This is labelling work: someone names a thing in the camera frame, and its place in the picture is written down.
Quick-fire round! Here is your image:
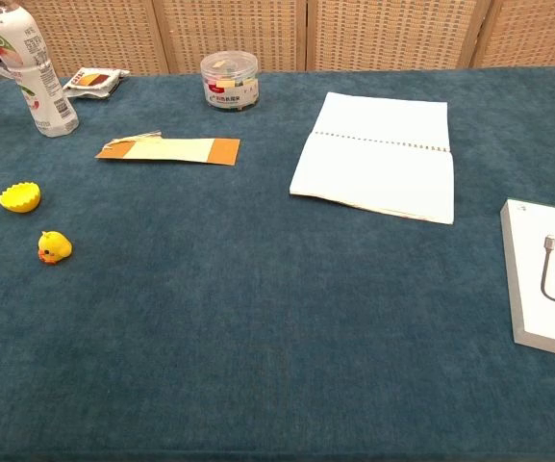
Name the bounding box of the yellow rubber duck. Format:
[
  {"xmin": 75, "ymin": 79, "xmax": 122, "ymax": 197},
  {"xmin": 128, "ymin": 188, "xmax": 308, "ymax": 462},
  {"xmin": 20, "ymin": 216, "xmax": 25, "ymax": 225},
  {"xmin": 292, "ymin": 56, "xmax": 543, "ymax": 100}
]
[{"xmin": 37, "ymin": 230, "xmax": 74, "ymax": 267}]

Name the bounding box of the yellow eggshell cup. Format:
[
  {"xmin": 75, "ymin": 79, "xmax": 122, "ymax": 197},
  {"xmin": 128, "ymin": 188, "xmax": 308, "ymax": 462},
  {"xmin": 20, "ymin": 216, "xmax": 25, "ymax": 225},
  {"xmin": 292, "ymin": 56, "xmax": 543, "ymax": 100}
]
[{"xmin": 0, "ymin": 181, "xmax": 43, "ymax": 215}]

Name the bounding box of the blue table cloth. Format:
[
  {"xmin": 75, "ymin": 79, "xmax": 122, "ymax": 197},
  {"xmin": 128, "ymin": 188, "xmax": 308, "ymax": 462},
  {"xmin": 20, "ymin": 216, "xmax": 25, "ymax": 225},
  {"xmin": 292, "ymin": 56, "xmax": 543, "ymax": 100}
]
[{"xmin": 0, "ymin": 64, "xmax": 555, "ymax": 462}]

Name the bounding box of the open white spiral notebook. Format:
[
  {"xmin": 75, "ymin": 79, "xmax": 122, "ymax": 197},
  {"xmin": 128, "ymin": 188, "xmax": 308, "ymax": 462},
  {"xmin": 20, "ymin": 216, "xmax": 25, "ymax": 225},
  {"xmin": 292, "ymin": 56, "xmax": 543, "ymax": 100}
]
[{"xmin": 289, "ymin": 91, "xmax": 456, "ymax": 226}]

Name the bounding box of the orange and cream paper card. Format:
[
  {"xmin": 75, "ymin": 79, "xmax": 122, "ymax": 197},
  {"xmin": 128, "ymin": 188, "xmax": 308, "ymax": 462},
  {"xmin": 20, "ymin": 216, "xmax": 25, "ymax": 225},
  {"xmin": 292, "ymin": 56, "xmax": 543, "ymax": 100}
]
[{"xmin": 94, "ymin": 129, "xmax": 241, "ymax": 167}]

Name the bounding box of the clear jar of coloured clips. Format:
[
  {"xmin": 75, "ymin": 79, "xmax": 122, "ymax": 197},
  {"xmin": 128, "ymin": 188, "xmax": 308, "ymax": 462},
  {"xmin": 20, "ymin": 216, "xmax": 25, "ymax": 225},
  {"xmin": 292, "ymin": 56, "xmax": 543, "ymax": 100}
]
[{"xmin": 199, "ymin": 50, "xmax": 262, "ymax": 113}]

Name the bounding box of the wicker folding screen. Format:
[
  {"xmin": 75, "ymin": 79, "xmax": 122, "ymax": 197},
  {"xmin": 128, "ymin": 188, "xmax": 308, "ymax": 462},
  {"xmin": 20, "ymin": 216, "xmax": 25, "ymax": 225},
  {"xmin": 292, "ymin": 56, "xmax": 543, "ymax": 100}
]
[{"xmin": 14, "ymin": 0, "xmax": 555, "ymax": 76}]

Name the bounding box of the white snack packet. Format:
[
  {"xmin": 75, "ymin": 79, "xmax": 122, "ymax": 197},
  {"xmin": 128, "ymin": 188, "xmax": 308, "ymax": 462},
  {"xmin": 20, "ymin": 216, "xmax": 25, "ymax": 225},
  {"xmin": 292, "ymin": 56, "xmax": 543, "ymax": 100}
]
[{"xmin": 62, "ymin": 66, "xmax": 132, "ymax": 100}]

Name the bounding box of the white USB hub box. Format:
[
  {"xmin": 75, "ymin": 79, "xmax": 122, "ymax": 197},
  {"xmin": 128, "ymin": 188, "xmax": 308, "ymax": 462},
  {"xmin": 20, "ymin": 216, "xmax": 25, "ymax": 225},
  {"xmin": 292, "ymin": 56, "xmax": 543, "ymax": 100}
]
[{"xmin": 499, "ymin": 197, "xmax": 555, "ymax": 363}]

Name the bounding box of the white drink bottle yellow cap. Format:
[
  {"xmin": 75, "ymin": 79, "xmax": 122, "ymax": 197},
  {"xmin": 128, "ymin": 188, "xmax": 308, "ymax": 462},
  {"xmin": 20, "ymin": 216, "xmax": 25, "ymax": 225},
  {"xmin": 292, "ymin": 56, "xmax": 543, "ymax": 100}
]
[{"xmin": 0, "ymin": 0, "xmax": 81, "ymax": 139}]

